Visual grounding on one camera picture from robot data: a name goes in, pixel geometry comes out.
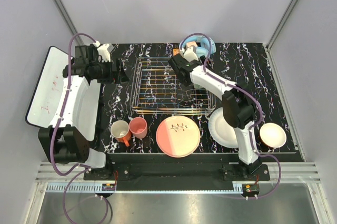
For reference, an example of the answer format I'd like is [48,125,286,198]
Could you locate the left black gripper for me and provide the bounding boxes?
[90,58,129,84]

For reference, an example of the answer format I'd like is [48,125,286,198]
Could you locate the pink and cream plate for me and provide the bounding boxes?
[156,116,201,158]

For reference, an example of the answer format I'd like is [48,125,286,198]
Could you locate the white scalloped plate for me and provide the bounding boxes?
[208,108,238,148]

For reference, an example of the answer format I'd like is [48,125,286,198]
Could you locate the orange bowl white inside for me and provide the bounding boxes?
[260,123,286,148]

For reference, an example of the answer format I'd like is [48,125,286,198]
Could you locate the pale green bowl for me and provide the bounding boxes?
[193,83,208,89]

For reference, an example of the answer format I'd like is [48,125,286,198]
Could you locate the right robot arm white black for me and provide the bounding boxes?
[168,54,262,180]

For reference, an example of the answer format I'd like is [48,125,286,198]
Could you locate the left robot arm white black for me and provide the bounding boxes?
[38,42,129,180]

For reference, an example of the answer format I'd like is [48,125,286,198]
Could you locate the orange book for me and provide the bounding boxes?
[173,48,183,56]

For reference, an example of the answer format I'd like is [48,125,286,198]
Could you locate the pink cube box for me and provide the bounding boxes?
[185,41,197,49]

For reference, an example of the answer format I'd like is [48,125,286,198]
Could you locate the blue headphones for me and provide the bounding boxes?
[179,33,216,57]

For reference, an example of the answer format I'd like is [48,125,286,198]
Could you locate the pink cup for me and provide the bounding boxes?
[129,117,147,139]

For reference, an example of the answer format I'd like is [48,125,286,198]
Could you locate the orange mug white inside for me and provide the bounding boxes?
[110,120,132,147]

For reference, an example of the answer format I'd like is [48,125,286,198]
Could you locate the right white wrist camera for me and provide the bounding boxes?
[183,46,205,62]

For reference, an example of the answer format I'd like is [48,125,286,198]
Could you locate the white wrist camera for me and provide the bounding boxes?
[183,46,205,62]
[93,41,114,62]

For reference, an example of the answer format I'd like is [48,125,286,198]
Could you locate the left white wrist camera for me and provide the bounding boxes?
[93,41,114,62]

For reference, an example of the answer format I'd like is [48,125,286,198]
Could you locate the metal wire dish rack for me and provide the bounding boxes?
[130,57,216,116]

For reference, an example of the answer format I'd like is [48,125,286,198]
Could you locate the white whiteboard black frame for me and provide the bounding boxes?
[25,46,102,142]

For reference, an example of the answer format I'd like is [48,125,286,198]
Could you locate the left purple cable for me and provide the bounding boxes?
[49,32,114,223]

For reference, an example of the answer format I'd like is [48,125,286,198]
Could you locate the aluminium cable duct rail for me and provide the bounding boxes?
[35,163,320,194]

